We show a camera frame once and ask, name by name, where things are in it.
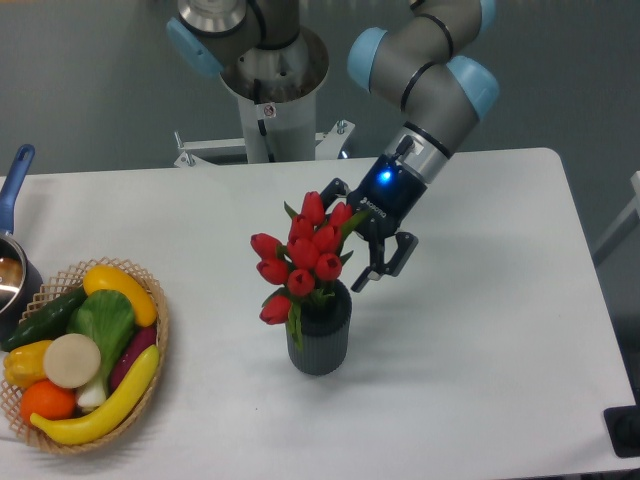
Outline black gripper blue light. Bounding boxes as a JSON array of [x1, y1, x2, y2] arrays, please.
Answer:
[[320, 155, 427, 293]]

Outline red tulip bouquet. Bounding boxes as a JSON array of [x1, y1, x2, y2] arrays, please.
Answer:
[[250, 191, 370, 350]]

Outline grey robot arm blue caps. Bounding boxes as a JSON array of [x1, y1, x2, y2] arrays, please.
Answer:
[[166, 1, 499, 291]]

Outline dark grey ribbed vase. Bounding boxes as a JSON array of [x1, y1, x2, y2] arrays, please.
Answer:
[[287, 281, 352, 376]]

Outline purple toy sweet potato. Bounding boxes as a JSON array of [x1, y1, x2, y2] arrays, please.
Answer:
[[109, 325, 156, 392]]

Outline yellow toy squash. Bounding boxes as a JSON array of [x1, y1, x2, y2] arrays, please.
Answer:
[[83, 265, 157, 327]]

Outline green toy bok choy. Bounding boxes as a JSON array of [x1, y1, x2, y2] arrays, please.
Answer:
[[66, 290, 135, 413]]

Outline woven wicker basket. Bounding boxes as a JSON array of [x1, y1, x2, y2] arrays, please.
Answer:
[[1, 258, 169, 454]]

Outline yellow toy banana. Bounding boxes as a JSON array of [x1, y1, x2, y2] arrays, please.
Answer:
[[30, 345, 160, 446]]

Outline black device at table edge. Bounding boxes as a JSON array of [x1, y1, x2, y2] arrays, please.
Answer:
[[603, 405, 639, 458]]

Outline beige round disc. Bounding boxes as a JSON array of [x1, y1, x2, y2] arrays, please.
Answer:
[[43, 333, 101, 389]]

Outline dark green toy cucumber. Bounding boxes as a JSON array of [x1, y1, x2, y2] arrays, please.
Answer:
[[1, 287, 87, 352]]

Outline orange toy fruit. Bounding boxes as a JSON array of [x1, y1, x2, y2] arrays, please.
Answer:
[[20, 380, 76, 426]]

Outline yellow toy bell pepper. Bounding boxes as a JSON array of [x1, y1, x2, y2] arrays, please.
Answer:
[[3, 340, 53, 389]]

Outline white metal base frame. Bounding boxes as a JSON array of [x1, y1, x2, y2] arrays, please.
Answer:
[[173, 119, 356, 168]]

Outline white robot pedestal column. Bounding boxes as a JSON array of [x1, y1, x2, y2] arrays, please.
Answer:
[[228, 88, 316, 164]]

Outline white frame at right edge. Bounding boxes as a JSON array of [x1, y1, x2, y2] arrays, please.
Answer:
[[591, 171, 639, 268]]

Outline blue handled saucepan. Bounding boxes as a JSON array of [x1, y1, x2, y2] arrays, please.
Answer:
[[1, 144, 42, 341]]

